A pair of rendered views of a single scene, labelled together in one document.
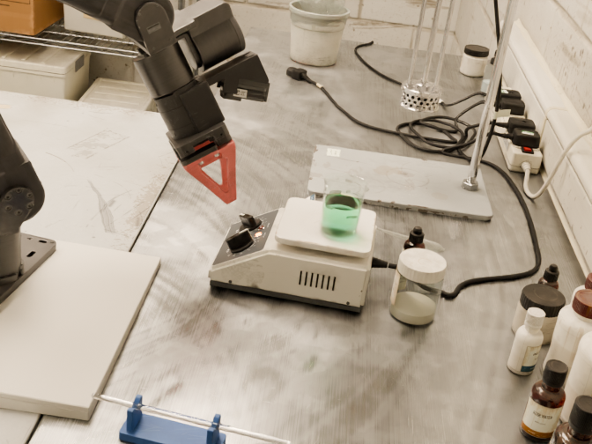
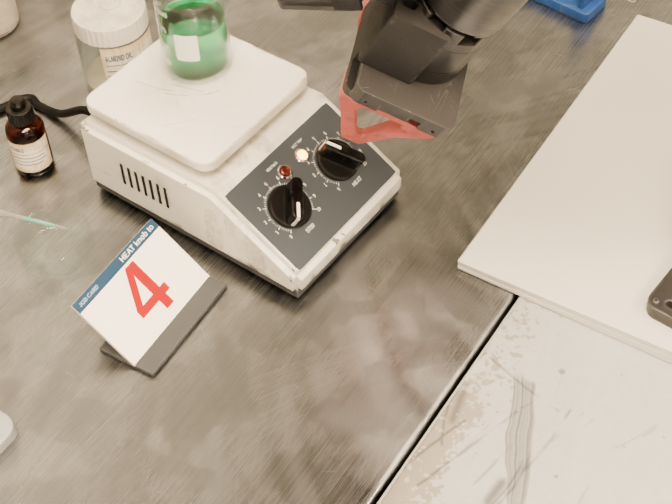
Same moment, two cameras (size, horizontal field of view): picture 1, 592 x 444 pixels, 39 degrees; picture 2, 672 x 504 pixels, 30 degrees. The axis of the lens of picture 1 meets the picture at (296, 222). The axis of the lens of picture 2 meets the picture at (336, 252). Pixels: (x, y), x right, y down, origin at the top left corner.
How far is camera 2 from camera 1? 1.53 m
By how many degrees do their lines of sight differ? 98
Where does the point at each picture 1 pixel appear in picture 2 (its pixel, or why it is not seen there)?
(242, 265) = not seen: hidden behind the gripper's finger
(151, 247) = (458, 318)
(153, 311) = (507, 167)
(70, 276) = (628, 232)
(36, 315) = not seen: outside the picture
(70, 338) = (646, 109)
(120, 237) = (509, 360)
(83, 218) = (571, 445)
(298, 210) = (222, 125)
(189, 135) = not seen: hidden behind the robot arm
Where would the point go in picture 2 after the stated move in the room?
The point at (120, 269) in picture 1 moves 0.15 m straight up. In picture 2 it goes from (540, 238) to (563, 78)
